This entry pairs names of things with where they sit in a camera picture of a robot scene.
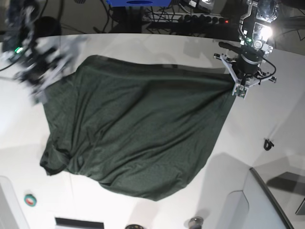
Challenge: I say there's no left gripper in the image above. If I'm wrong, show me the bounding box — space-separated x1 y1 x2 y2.
218 42 276 83

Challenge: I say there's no round metal knob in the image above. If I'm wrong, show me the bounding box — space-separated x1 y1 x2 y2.
188 217 204 229

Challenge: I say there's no small black clip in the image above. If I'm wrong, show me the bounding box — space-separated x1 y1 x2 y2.
264 138 274 151

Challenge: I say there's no dark green t-shirt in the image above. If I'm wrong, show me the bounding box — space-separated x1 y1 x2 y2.
40 55 234 201

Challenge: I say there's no black power strip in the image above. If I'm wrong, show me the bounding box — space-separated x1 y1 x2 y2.
142 11 230 25

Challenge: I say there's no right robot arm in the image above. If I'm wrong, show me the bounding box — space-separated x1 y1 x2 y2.
0 0 72 94

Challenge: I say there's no black round dial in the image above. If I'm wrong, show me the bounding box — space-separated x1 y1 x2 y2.
125 224 144 229

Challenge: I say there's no blue box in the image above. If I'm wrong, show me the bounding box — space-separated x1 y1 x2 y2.
106 0 172 7

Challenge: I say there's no dark round stool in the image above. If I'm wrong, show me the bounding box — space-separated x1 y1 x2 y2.
34 16 62 38

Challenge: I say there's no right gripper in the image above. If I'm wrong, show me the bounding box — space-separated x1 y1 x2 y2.
14 46 71 93

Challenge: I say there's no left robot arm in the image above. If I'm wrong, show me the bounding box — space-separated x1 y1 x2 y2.
215 0 279 86

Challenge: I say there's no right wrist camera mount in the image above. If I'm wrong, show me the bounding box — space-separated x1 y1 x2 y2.
30 59 72 105

